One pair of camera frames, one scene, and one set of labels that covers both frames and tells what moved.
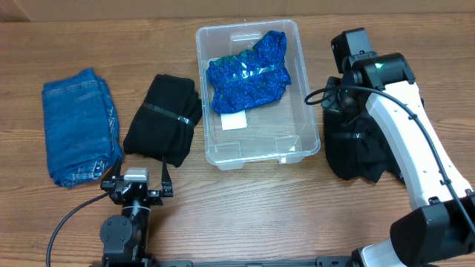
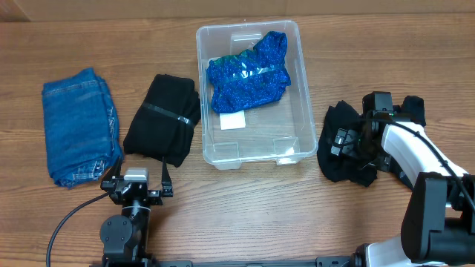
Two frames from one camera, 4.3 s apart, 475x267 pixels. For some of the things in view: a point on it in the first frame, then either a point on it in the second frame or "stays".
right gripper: x=329 y=103 to x=346 y=139
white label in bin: x=234 y=120 stays
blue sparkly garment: x=251 y=78 stays
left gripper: x=156 y=198 stays
